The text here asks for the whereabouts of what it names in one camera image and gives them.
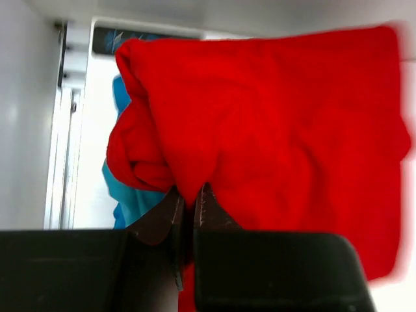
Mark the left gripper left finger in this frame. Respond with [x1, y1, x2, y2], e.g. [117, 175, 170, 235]
[1, 188, 184, 311]

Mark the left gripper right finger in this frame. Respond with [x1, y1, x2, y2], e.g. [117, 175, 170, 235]
[193, 184, 375, 312]

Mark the teal t shirt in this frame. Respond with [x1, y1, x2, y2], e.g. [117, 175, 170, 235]
[101, 75, 164, 229]

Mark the red t shirt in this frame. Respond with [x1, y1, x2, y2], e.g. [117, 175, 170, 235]
[106, 25, 411, 311]

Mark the dark label sticker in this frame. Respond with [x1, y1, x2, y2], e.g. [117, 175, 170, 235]
[92, 26, 202, 55]

